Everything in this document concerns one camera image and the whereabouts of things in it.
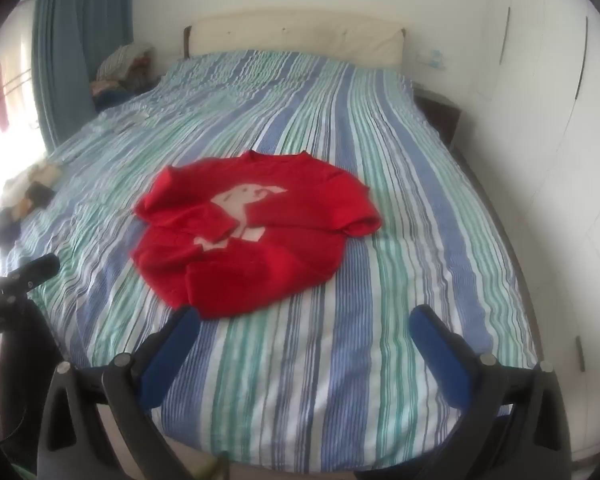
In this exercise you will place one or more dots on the pile of patterned clothes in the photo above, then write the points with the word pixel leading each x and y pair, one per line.
pixel 122 67

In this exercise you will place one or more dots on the dark wooden nightstand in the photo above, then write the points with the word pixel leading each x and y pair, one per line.
pixel 441 112

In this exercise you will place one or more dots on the bed with striped sheet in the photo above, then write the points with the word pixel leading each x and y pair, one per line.
pixel 320 370

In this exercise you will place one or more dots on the cream padded headboard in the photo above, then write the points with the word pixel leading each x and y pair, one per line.
pixel 290 32

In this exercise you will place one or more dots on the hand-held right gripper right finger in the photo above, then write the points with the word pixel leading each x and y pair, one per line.
pixel 442 355

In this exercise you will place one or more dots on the teal curtain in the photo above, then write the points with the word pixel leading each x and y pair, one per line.
pixel 65 40

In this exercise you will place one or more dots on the white wardrobe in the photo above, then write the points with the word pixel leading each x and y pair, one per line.
pixel 545 120

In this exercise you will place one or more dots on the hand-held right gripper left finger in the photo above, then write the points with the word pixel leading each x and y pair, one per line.
pixel 172 355

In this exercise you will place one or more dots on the beige and dark cloth pile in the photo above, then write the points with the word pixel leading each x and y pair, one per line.
pixel 27 185

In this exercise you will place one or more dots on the red sweater with white print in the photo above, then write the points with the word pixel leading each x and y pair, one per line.
pixel 260 240

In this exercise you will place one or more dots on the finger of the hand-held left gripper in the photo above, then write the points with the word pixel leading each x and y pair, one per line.
pixel 35 269

